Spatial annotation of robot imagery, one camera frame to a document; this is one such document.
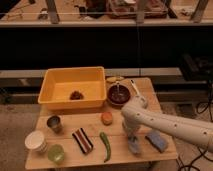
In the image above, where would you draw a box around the green chili pepper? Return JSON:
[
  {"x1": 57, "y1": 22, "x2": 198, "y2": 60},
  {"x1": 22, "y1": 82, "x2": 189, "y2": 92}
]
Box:
[{"x1": 99, "y1": 132, "x2": 111, "y2": 162}]

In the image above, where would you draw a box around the white paper cup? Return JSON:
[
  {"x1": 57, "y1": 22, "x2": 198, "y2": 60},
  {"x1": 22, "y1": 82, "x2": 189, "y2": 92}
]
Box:
[{"x1": 25, "y1": 130, "x2": 47, "y2": 154}]

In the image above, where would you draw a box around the metal cup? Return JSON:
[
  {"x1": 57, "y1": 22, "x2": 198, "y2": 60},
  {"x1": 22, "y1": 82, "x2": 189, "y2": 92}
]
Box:
[{"x1": 47, "y1": 115, "x2": 62, "y2": 133}]

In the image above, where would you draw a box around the orange round fruit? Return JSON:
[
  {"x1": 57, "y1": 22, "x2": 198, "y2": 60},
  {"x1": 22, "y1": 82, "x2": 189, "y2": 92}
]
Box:
[{"x1": 101, "y1": 112, "x2": 113, "y2": 125}]

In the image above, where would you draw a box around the white spoon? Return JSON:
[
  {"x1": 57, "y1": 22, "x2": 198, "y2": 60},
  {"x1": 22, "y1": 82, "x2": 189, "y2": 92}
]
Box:
[{"x1": 130, "y1": 79, "x2": 141, "y2": 96}]

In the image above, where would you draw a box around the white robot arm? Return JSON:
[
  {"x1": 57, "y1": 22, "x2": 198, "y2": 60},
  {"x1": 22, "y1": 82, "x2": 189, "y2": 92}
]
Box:
[{"x1": 121, "y1": 96, "x2": 213, "y2": 153}]

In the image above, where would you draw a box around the grey blue towel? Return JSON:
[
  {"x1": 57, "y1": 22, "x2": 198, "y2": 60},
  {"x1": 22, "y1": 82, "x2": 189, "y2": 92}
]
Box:
[{"x1": 128, "y1": 136, "x2": 141, "y2": 155}]

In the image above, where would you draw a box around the blue sponge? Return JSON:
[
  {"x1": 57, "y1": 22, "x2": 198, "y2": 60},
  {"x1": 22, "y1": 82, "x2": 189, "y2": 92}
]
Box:
[{"x1": 145, "y1": 130, "x2": 168, "y2": 153}]

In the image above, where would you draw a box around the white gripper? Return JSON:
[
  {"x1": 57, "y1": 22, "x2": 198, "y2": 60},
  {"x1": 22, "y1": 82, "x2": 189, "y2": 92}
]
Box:
[{"x1": 122, "y1": 121, "x2": 140, "y2": 138}]

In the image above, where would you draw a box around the yellow plastic tub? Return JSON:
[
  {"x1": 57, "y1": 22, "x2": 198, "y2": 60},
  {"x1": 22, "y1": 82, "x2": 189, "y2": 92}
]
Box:
[{"x1": 38, "y1": 66, "x2": 107, "y2": 110}]

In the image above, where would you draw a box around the yellow banana toy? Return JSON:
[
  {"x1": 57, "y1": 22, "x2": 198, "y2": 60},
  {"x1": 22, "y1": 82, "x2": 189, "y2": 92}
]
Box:
[{"x1": 106, "y1": 76, "x2": 124, "y2": 83}]

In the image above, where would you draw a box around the brown item in tub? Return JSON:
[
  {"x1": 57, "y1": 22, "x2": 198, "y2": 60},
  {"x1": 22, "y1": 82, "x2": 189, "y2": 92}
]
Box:
[{"x1": 70, "y1": 91, "x2": 84, "y2": 100}]

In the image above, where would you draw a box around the dark brown bowl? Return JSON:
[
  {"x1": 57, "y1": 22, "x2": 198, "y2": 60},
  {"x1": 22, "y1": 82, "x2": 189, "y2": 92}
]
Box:
[{"x1": 107, "y1": 84, "x2": 131, "y2": 106}]

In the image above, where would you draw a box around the green plastic cup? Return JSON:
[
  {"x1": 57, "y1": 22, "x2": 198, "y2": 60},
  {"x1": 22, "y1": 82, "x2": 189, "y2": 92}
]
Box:
[{"x1": 47, "y1": 144, "x2": 65, "y2": 164}]

